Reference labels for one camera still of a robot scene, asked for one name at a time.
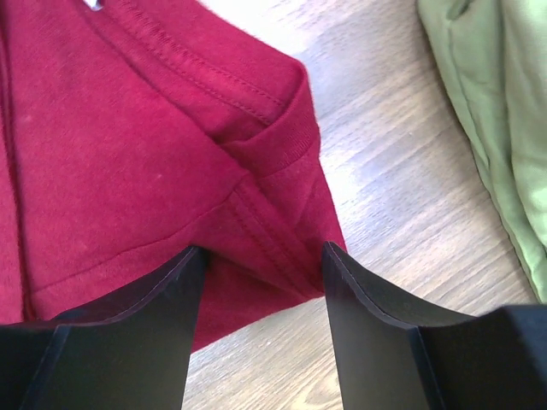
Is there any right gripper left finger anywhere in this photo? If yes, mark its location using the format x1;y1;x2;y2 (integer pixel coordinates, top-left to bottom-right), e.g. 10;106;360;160
1;247;208;409

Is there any olive green t shirt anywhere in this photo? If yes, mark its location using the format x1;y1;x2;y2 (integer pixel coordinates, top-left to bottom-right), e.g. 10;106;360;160
417;1;546;302

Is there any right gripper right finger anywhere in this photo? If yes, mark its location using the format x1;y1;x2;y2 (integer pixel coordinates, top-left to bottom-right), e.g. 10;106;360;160
321;243;546;409

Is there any dark red t shirt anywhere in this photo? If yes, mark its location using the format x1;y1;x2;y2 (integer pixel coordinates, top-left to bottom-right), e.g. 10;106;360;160
1;1;344;349

